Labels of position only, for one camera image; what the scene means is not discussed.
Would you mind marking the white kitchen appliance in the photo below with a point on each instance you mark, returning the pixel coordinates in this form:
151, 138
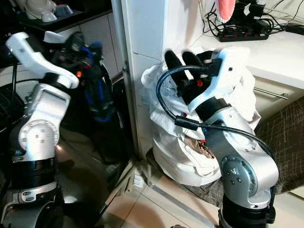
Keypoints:
38, 8

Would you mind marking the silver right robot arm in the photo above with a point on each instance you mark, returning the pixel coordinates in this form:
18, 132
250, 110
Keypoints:
242, 175

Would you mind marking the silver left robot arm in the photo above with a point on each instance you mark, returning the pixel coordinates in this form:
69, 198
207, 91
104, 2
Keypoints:
40, 133

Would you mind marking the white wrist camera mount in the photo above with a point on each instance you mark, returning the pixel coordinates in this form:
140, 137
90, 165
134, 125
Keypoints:
230, 71
31, 54

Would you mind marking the black and blue garment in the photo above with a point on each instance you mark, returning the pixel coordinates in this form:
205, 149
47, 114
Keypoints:
99, 99

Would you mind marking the black power strip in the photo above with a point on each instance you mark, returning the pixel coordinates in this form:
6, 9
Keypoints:
244, 35

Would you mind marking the flat black power brick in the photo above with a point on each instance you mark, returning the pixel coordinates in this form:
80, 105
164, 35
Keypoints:
295, 28

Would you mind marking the small clear container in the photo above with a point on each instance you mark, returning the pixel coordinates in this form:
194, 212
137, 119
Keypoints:
64, 9

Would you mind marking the black plug adapter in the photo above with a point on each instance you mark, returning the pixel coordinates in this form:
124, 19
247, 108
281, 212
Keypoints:
254, 14

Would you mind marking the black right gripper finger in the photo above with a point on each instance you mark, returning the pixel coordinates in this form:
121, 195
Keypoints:
191, 61
175, 66

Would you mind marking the brown patterned garment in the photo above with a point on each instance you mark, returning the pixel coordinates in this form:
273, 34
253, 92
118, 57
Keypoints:
202, 149

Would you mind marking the white clothes bundle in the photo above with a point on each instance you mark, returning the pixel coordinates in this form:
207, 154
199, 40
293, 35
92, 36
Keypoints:
171, 147

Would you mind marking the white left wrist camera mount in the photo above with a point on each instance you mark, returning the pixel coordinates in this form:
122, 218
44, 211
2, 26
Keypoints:
31, 54

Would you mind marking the pink plush toy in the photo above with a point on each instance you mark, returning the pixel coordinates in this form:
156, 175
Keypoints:
226, 9

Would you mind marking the white plastic floor stopper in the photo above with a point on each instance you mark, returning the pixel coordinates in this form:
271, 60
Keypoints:
138, 183

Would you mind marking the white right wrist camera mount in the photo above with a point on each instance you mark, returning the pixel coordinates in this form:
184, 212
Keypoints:
230, 71

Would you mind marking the black kitchen countertop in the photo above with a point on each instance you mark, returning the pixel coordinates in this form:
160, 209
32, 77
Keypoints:
90, 14

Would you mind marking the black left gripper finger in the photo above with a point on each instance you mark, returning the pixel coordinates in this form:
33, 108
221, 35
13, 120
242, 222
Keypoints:
77, 42
94, 53

